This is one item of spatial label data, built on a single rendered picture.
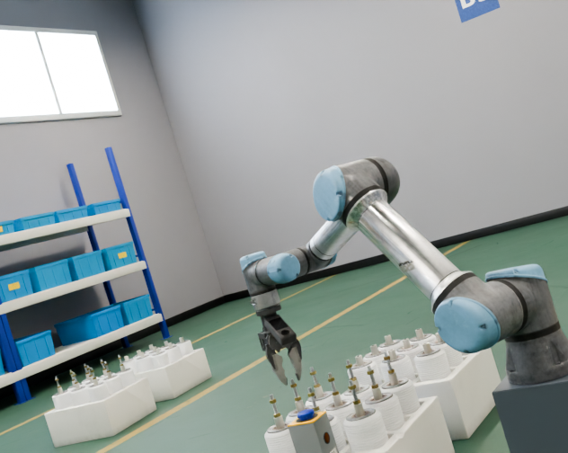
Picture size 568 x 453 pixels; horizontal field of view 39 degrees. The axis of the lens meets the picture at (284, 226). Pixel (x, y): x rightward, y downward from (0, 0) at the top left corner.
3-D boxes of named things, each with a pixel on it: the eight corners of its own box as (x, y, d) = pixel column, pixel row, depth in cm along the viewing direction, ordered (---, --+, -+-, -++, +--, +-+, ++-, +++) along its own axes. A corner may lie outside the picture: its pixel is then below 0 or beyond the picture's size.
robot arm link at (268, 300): (279, 288, 219) (252, 297, 216) (285, 304, 219) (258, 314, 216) (270, 288, 226) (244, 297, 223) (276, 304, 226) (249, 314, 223)
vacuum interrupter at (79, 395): (94, 423, 406) (78, 371, 405) (76, 428, 407) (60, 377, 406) (101, 418, 415) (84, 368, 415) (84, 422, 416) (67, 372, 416)
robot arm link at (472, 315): (537, 306, 159) (361, 146, 187) (490, 330, 150) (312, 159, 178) (512, 346, 166) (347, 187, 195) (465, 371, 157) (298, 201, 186)
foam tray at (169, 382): (212, 377, 480) (203, 347, 480) (174, 398, 446) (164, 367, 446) (162, 386, 499) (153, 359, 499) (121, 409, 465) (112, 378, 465)
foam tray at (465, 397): (504, 394, 268) (489, 341, 267) (468, 439, 234) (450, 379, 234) (399, 409, 288) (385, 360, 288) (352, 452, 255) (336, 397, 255)
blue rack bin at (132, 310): (92, 334, 779) (85, 313, 779) (119, 324, 811) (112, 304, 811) (129, 324, 753) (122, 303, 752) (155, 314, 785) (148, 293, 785)
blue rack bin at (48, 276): (4, 303, 706) (-4, 279, 706) (38, 292, 738) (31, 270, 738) (41, 291, 679) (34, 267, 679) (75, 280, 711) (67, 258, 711)
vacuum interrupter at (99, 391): (118, 413, 411) (102, 363, 410) (113, 419, 401) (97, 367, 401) (100, 419, 411) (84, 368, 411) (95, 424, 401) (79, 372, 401)
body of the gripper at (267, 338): (287, 344, 228) (274, 303, 228) (297, 345, 220) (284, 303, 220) (262, 353, 225) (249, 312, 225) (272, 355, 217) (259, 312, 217)
